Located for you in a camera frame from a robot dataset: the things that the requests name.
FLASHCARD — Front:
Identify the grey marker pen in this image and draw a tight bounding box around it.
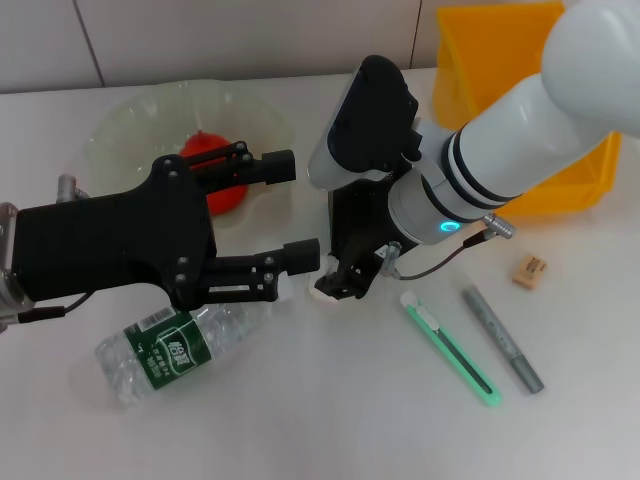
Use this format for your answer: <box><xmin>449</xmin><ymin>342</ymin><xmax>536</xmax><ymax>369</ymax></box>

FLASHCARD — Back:
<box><xmin>461</xmin><ymin>285</ymin><xmax>545</xmax><ymax>395</ymax></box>

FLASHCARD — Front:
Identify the tan eraser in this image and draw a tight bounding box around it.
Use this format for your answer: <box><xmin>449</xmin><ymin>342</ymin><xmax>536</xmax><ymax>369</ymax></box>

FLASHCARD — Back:
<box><xmin>511</xmin><ymin>253</ymin><xmax>549</xmax><ymax>289</ymax></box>

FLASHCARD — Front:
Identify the right wrist camera housing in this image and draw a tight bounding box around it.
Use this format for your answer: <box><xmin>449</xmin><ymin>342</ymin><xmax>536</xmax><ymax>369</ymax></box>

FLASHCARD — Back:
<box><xmin>307</xmin><ymin>54</ymin><xmax>424</xmax><ymax>192</ymax></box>

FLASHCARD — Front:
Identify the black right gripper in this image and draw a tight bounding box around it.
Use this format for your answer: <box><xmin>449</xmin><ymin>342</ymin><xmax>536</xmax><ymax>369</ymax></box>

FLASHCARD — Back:
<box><xmin>182</xmin><ymin>140</ymin><xmax>419</xmax><ymax>304</ymax></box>

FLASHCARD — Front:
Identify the clear green-label water bottle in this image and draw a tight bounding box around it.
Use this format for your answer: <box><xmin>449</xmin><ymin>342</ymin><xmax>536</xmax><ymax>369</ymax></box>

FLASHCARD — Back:
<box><xmin>94</xmin><ymin>284</ymin><xmax>296</xmax><ymax>407</ymax></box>

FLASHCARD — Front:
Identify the translucent green fruit plate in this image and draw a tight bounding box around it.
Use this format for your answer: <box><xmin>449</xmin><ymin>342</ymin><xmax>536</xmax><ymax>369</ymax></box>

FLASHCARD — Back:
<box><xmin>87</xmin><ymin>79</ymin><xmax>297</xmax><ymax>236</ymax></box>

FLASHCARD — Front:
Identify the red-orange fruit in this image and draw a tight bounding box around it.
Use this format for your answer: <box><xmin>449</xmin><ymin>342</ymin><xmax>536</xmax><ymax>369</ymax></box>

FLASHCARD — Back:
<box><xmin>178</xmin><ymin>128</ymin><xmax>249</xmax><ymax>217</ymax></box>

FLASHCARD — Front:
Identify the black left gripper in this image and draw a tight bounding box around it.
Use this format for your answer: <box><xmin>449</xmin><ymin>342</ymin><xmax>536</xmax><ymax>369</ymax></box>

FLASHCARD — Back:
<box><xmin>12</xmin><ymin>153</ymin><xmax>219</xmax><ymax>312</ymax></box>

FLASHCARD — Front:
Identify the yellow plastic bin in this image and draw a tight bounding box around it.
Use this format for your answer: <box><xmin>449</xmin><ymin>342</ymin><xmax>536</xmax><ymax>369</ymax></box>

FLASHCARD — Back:
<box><xmin>432</xmin><ymin>2</ymin><xmax>624</xmax><ymax>217</ymax></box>

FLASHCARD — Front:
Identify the right arm cable with plug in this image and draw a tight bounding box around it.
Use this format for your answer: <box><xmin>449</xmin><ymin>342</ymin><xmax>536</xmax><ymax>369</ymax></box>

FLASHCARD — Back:
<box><xmin>378</xmin><ymin>212</ymin><xmax>517</xmax><ymax>281</ymax></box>

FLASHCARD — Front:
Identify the green utility knife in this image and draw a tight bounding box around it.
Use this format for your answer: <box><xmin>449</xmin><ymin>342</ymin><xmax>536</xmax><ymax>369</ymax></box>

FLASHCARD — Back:
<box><xmin>398</xmin><ymin>290</ymin><xmax>503</xmax><ymax>409</ymax></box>

